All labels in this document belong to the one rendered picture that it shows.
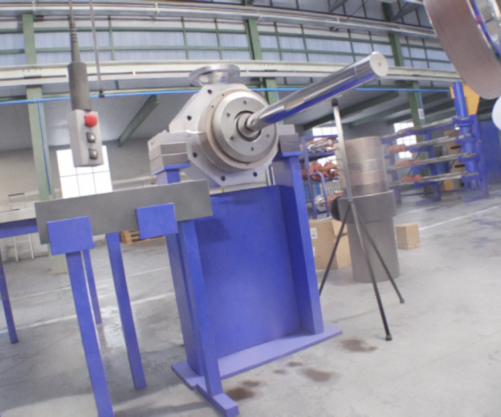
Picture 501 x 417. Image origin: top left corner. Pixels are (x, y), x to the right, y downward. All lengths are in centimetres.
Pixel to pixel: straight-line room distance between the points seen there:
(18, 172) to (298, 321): 1183
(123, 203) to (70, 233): 20
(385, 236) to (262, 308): 134
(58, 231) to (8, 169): 1204
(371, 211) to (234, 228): 132
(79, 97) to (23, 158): 1247
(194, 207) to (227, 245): 53
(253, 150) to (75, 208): 80
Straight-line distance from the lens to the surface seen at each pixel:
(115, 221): 142
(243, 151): 174
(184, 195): 148
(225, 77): 201
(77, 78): 97
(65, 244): 139
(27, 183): 1331
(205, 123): 174
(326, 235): 374
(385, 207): 306
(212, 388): 165
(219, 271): 198
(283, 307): 218
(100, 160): 95
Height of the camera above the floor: 78
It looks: 1 degrees down
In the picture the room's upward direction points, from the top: 9 degrees counter-clockwise
